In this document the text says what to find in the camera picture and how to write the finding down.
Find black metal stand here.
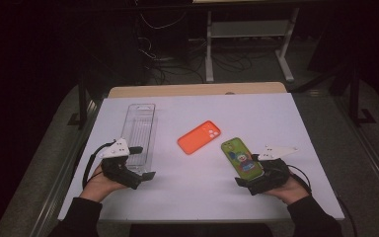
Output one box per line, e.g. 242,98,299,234
67,73,91,130
347,63,377,126

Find orange phone case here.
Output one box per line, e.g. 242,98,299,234
177,119,222,156

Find aluminium frame rail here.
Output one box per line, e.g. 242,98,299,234
334,97,379,202
29,100,101,237

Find clear plastic tray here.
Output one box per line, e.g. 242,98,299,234
120,103,157,176

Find right hand-held gripper cable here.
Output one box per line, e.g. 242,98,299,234
287,163,359,237

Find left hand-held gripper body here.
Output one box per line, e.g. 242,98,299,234
98,137,144,191

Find person's right hand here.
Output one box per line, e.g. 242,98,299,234
263,171,310,205

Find green cartoon phone case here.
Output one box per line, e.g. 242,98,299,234
220,136,265,183

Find left hand-held gripper cable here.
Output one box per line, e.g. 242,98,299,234
82,139,117,191

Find hand-held gripper cable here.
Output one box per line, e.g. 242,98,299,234
287,163,359,237
82,139,117,191

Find black tripod legs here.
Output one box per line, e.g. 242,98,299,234
290,62,353,97

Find black cables under desk frame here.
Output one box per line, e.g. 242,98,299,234
210,47,279,74

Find white metal desk frame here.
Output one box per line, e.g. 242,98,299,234
205,8,300,83

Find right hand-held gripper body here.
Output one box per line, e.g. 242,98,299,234
248,144,299,196

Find tangle of black floor cables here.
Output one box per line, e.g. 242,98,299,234
137,11,205,85

